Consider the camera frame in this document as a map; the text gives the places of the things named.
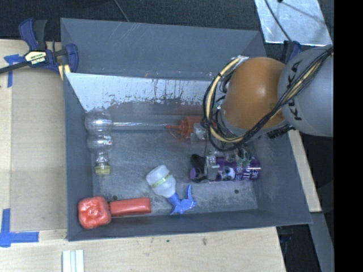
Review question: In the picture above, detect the white and blue spray bottle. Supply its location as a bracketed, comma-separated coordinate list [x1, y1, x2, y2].
[145, 164, 197, 216]

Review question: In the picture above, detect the red lumpy cube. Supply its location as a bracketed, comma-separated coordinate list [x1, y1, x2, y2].
[77, 195, 112, 230]

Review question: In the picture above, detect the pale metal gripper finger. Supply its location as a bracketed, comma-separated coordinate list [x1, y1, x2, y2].
[205, 155, 221, 181]
[192, 124, 211, 145]

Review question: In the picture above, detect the purple printed can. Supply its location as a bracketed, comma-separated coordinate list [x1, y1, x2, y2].
[189, 154, 262, 184]

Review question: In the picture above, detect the grey metal bin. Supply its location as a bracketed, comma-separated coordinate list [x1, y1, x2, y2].
[60, 17, 313, 242]

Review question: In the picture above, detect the clear plastic bottle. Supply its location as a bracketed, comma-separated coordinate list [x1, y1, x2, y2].
[84, 109, 115, 176]

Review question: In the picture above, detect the clear glass tube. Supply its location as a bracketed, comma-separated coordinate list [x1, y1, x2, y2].
[111, 121, 183, 131]

